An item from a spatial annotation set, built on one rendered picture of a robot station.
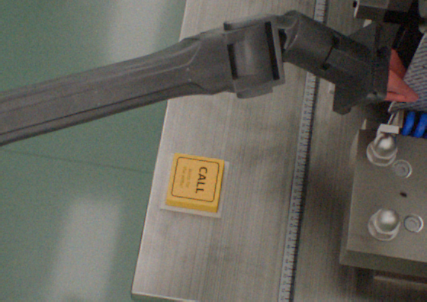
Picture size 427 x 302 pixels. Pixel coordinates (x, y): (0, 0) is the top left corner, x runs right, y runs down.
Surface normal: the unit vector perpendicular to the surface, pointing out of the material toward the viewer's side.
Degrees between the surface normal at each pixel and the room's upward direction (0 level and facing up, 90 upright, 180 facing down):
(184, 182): 0
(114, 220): 0
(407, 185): 0
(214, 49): 41
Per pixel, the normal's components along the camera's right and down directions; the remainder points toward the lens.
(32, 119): 0.48, 0.14
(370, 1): 0.04, -0.40
